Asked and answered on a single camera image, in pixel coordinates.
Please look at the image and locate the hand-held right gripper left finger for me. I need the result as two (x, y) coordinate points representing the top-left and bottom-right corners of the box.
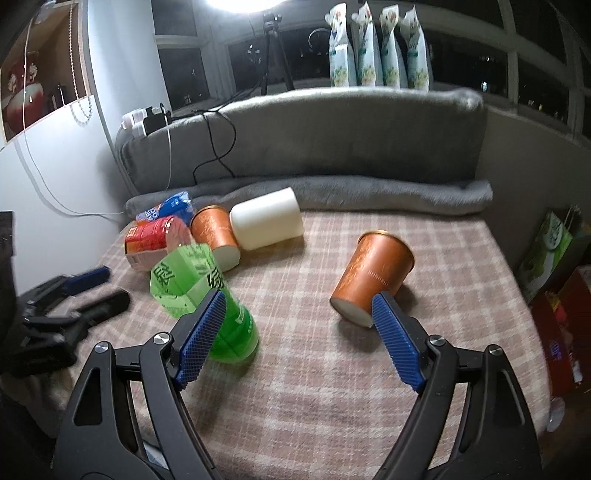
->
(53, 290), (228, 480)

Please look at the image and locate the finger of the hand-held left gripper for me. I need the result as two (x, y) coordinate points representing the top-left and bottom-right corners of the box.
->
(23, 290), (131, 334)
(27, 266), (112, 302)

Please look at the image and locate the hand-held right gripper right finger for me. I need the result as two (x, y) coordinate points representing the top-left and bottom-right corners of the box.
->
(372, 292), (544, 480)

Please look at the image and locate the orange paper cup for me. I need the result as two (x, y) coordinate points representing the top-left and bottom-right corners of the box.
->
(189, 205), (242, 271)
(329, 230), (415, 329)

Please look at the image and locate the green plastic cup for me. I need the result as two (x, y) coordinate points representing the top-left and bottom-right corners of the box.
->
(149, 243), (260, 361)

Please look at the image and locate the red snack cup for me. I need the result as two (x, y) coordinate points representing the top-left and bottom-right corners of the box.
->
(124, 215), (194, 272)

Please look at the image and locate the white paper cup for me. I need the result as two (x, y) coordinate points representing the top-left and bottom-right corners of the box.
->
(229, 186), (304, 251)

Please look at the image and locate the plaid blanket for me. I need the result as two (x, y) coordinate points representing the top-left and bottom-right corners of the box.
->
(14, 210), (553, 480)

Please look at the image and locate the blue snack packet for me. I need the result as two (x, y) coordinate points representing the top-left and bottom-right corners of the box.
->
(135, 191), (195, 225)

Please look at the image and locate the rolled grey blanket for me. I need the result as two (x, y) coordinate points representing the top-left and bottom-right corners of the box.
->
(126, 175), (494, 219)

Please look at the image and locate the white power strip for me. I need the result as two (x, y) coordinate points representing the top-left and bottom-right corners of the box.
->
(121, 111), (149, 138)

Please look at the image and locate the red cardboard box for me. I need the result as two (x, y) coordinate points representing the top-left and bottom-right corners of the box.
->
(531, 265), (591, 398)

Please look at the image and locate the green cardboard box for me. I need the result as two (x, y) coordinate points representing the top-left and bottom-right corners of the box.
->
(516, 210), (574, 304)

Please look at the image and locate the grey cushion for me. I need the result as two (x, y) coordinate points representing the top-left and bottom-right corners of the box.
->
(115, 88), (488, 197)

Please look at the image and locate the white floral packet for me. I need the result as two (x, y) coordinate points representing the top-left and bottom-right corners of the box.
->
(352, 1), (384, 88)
(401, 9), (431, 91)
(325, 4), (357, 88)
(379, 4), (408, 88)

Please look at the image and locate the black tripod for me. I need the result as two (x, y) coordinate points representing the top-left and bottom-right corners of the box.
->
(247, 13), (296, 97)

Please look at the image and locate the white cable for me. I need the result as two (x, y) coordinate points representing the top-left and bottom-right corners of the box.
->
(13, 9), (127, 217)

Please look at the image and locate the white bead chain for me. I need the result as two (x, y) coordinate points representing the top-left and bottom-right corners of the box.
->
(68, 0), (94, 125)

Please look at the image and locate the black cable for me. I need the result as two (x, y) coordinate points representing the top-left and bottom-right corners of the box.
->
(173, 108), (237, 186)

